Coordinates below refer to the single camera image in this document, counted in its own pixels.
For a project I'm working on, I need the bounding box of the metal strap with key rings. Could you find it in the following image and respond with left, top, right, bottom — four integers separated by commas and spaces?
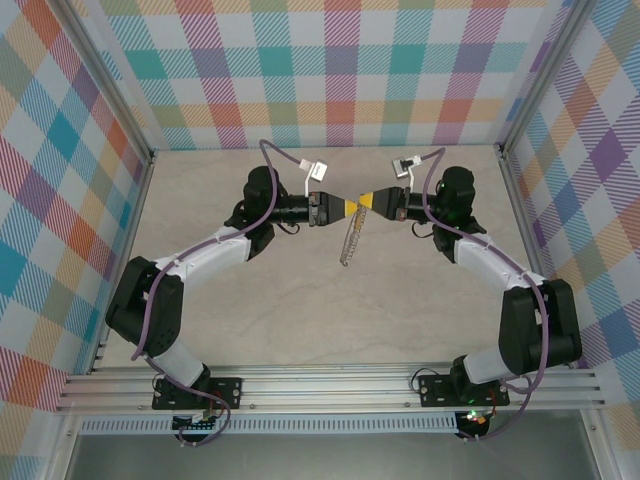
338, 207, 369, 269

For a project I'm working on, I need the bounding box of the grey metal panel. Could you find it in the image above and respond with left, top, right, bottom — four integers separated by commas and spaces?
64, 432, 601, 480

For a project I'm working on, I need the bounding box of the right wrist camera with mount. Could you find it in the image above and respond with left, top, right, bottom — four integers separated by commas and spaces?
390, 157, 424, 194

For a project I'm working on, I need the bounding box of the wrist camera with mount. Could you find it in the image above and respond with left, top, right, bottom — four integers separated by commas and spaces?
390, 157, 424, 194
298, 158, 331, 199

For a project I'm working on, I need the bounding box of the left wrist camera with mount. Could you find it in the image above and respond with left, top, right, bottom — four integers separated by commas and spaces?
298, 158, 331, 199

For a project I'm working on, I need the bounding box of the aluminium side rail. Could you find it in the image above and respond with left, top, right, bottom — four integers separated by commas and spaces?
497, 144, 576, 369
87, 152, 157, 376

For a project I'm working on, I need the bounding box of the aluminium frame post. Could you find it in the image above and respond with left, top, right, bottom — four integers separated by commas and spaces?
497, 0, 599, 160
49, 0, 157, 164

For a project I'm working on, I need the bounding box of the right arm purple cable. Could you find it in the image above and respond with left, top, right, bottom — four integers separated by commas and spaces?
419, 147, 549, 444

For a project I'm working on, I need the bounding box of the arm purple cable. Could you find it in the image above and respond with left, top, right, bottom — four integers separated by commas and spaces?
130, 139, 303, 447
419, 147, 549, 444

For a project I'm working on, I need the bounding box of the long aluminium base rail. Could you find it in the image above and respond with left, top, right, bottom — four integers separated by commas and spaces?
54, 364, 606, 414

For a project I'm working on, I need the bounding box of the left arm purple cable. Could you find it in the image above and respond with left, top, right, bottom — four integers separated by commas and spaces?
130, 139, 303, 447

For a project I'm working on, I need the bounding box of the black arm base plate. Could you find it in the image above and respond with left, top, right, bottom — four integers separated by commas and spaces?
152, 377, 245, 411
417, 372, 511, 409

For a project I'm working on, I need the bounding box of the white slotted cable duct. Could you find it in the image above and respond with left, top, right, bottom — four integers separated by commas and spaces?
79, 412, 459, 435

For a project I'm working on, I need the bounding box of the circuit board with wires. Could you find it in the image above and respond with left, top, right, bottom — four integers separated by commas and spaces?
459, 408, 494, 430
172, 407, 224, 434

